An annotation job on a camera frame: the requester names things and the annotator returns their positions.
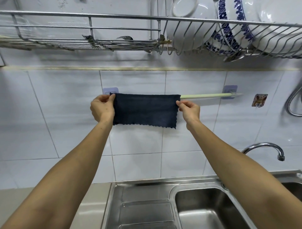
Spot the person's left hand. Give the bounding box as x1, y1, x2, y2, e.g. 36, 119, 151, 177
90, 93, 116, 123

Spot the person's right hand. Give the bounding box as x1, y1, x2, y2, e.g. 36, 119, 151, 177
176, 100, 201, 131

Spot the dark blue cloth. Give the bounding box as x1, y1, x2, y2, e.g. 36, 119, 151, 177
109, 93, 182, 130

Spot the person's right forearm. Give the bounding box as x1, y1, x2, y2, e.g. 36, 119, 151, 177
186, 119, 302, 229

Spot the person's left forearm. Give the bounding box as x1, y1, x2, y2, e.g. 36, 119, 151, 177
0, 118, 115, 229

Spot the pale green towel rod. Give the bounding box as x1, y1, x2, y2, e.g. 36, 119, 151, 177
180, 92, 243, 99

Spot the large white plate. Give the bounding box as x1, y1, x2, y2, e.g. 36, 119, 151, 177
165, 0, 218, 52

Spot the metal spoon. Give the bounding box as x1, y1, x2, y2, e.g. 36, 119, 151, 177
224, 50, 246, 63

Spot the chrome faucet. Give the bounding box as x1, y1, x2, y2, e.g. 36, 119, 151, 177
241, 142, 285, 162

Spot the small white bowl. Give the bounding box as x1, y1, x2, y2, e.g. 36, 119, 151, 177
170, 0, 200, 18

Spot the blue floral patterned plate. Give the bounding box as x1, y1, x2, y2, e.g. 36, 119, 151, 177
233, 0, 255, 49
204, 0, 239, 56

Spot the stainless steel sink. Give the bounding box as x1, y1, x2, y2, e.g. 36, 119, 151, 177
100, 169, 302, 229

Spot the white deep plate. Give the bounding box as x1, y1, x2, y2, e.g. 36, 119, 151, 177
245, 0, 302, 52

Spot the clear adhesive rod mount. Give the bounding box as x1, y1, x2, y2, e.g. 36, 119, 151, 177
223, 85, 238, 100
102, 87, 119, 96

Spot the steel wire dish rack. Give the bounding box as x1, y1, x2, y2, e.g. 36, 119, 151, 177
0, 0, 302, 63

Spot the patterned adhesive wall hook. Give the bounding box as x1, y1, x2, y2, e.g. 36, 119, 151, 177
251, 94, 268, 108

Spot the metal shower hose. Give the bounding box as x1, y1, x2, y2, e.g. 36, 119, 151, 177
286, 84, 302, 117

